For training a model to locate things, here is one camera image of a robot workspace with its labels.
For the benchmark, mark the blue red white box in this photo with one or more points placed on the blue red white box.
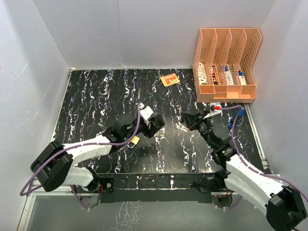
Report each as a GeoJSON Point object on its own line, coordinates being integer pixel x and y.
{"type": "Point", "coordinates": [241, 78]}

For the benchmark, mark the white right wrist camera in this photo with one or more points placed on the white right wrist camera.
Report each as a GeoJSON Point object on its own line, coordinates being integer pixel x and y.
{"type": "Point", "coordinates": [215, 108]}

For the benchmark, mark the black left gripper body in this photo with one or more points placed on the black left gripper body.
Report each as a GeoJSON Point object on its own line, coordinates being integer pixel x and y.
{"type": "Point", "coordinates": [144, 128]}

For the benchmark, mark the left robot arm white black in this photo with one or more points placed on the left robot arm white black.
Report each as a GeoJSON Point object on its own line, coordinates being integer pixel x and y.
{"type": "Point", "coordinates": [57, 164]}

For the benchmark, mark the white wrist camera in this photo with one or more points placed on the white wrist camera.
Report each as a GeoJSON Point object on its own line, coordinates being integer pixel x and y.
{"type": "Point", "coordinates": [146, 111]}
{"type": "Point", "coordinates": [215, 108]}

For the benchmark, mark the white blue tube box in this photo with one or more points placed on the white blue tube box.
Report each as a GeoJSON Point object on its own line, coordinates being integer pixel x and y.
{"type": "Point", "coordinates": [228, 75]}

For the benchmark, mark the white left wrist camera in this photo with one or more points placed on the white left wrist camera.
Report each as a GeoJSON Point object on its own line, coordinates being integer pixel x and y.
{"type": "Point", "coordinates": [146, 111]}

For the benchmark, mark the orange card pack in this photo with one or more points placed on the orange card pack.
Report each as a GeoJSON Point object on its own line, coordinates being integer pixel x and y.
{"type": "Point", "coordinates": [169, 80]}

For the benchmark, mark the white box in organizer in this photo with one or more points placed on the white box in organizer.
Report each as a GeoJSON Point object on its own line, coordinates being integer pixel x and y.
{"type": "Point", "coordinates": [201, 74]}

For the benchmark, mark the large brass padlock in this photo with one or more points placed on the large brass padlock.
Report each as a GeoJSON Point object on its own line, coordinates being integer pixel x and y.
{"type": "Point", "coordinates": [133, 142]}

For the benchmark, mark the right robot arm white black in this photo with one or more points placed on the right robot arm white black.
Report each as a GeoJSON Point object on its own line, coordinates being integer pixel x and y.
{"type": "Point", "coordinates": [281, 204]}

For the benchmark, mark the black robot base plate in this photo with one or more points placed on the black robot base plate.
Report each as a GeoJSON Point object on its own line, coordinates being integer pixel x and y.
{"type": "Point", "coordinates": [161, 187]}

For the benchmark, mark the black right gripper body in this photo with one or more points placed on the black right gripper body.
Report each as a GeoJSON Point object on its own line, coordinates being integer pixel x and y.
{"type": "Point", "coordinates": [202, 118]}

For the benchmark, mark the orange plastic file organizer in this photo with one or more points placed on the orange plastic file organizer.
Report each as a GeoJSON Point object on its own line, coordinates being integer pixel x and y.
{"type": "Point", "coordinates": [223, 63]}

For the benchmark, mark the red black marker items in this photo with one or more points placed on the red black marker items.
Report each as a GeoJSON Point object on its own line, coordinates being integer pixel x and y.
{"type": "Point", "coordinates": [214, 75]}

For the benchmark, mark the blue stapler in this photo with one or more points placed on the blue stapler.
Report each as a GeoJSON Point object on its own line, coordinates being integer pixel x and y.
{"type": "Point", "coordinates": [237, 115]}

